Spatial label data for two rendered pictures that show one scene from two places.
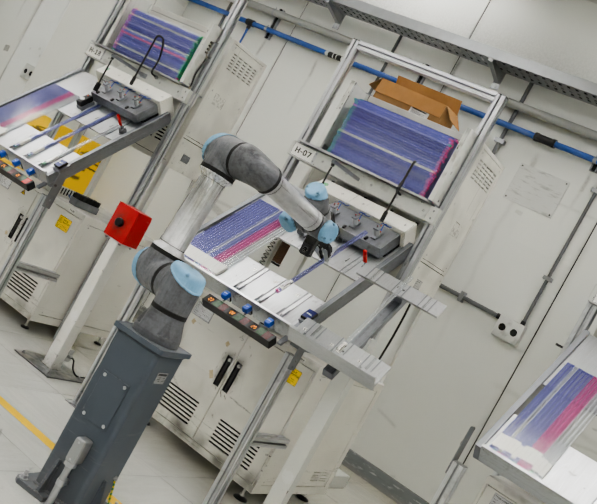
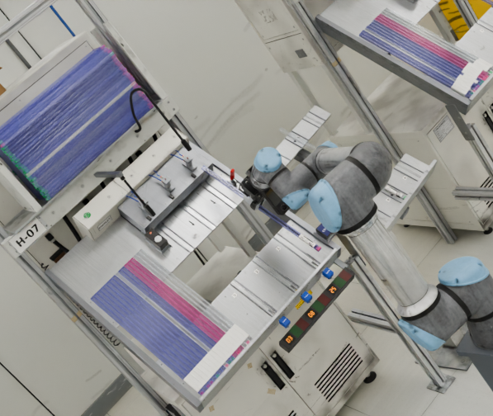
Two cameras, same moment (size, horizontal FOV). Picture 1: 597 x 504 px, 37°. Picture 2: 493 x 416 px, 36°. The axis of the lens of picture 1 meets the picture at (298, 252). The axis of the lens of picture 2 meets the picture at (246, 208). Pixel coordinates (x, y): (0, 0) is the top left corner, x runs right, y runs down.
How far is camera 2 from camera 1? 2.73 m
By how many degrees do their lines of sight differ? 55
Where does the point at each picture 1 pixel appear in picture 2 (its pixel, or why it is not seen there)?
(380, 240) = (196, 162)
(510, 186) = not seen: outside the picture
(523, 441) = (458, 73)
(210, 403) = (297, 395)
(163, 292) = (490, 297)
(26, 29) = not seen: outside the picture
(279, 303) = (294, 265)
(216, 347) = (248, 380)
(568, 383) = (386, 36)
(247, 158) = (384, 159)
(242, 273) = (243, 308)
